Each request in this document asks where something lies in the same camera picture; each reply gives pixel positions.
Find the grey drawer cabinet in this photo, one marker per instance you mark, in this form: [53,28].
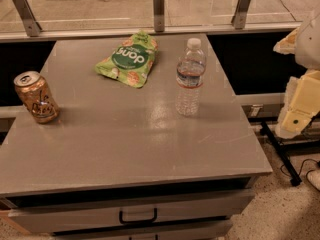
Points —
[116,148]

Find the lower grey drawer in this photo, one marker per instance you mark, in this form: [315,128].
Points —
[200,230]

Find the upper drawer black handle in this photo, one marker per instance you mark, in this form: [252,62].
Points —
[138,217]

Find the middle metal railing bracket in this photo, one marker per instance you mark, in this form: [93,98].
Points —
[159,15]

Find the gold La Croix can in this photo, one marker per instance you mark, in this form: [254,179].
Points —
[34,92]

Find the black metal stand leg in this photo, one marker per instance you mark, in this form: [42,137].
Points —
[280,150]

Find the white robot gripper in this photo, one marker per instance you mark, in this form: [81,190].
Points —
[309,44]

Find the metal railing bracket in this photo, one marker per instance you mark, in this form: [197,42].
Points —
[31,26]
[239,18]
[159,15]

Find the green snack bag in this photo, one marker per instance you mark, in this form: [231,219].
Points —
[132,61]

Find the clear plastic water bottle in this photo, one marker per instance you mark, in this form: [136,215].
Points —
[189,77]

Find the left metal railing bracket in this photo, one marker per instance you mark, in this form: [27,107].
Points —
[31,26]

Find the right metal railing bracket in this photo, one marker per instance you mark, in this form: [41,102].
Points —
[239,18]

